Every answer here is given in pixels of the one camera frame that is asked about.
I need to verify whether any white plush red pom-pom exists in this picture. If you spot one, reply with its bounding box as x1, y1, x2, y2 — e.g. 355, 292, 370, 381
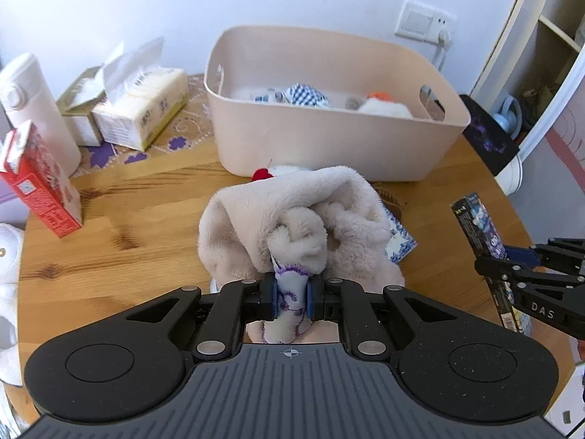
250, 160, 316, 183

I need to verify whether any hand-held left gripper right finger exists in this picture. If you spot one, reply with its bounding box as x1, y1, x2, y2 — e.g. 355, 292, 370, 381
306, 278, 458, 357

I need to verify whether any blue floral scrunchie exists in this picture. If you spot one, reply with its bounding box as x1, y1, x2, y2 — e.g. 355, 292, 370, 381
253, 88, 286, 104

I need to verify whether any black printed box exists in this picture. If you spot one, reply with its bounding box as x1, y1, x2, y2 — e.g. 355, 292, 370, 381
450, 192, 533, 334

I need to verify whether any small white green box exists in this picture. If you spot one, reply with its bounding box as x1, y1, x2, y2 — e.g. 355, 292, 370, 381
56, 66, 107, 147

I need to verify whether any yellow white tissue pack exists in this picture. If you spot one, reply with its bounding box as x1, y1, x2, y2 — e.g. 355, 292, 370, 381
91, 37, 190, 153

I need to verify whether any white plush toy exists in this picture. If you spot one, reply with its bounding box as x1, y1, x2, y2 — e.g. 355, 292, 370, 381
0, 224, 26, 385

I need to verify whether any blue white floral tissue packet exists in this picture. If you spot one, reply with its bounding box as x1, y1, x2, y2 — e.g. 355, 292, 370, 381
381, 206, 419, 263

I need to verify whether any wooden desktop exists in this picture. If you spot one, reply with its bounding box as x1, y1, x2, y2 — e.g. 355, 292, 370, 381
17, 137, 574, 421

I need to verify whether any lavender white fuzzy sock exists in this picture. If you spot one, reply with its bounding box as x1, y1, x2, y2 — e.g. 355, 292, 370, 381
356, 98, 414, 120

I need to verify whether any purple floral table mat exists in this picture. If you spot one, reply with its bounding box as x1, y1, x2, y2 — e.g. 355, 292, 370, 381
68, 73, 220, 179

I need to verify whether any white thermos bottle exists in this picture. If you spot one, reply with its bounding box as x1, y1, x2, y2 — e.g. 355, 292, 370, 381
0, 52, 82, 179

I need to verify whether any white wall switch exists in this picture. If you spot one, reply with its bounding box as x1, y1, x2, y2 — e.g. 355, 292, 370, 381
395, 0, 435, 40

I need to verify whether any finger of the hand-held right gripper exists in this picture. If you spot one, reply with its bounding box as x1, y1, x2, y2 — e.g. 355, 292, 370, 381
506, 238, 585, 279
475, 257, 585, 339

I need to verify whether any white round bin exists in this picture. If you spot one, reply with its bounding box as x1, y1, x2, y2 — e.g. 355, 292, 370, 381
496, 155, 524, 195

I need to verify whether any blue checkered scrunchie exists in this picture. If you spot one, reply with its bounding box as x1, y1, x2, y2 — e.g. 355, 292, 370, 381
283, 83, 330, 108

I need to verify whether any white plug with cable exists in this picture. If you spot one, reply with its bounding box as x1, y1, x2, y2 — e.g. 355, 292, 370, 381
432, 29, 454, 71

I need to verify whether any red white carton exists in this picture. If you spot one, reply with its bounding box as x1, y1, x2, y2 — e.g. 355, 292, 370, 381
0, 120, 84, 239

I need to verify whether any white wooden cabinet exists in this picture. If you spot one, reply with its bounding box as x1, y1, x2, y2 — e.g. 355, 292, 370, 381
471, 0, 585, 156

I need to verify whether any beige plastic storage basket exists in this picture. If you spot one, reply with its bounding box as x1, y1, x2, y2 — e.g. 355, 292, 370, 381
203, 25, 471, 183

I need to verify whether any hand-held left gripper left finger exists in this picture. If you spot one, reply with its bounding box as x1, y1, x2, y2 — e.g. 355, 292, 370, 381
124, 274, 279, 361

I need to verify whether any light blue plastic jug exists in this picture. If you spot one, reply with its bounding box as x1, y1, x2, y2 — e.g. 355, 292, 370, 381
492, 96, 524, 142

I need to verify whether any white wall socket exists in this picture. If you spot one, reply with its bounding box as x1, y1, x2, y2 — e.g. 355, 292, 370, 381
430, 10, 458, 46

